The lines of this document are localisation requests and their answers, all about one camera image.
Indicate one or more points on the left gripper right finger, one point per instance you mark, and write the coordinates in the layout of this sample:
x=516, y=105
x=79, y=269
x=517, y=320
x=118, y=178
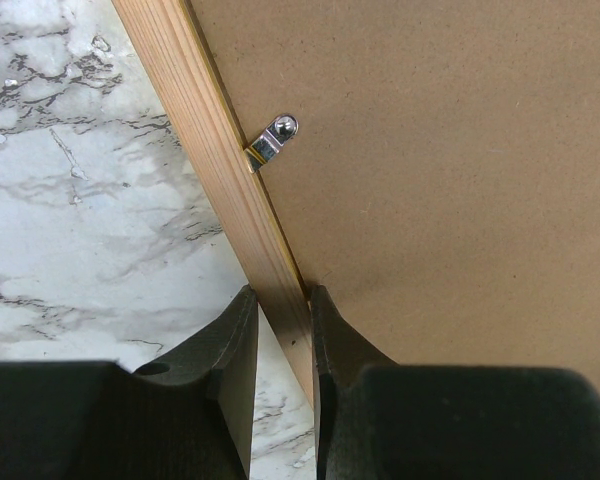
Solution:
x=377, y=419

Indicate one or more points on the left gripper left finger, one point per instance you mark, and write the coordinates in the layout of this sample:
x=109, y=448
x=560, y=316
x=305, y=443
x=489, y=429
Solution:
x=188, y=414

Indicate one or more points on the yellow picture frame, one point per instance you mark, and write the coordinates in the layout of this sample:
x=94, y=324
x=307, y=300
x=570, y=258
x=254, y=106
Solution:
x=434, y=164

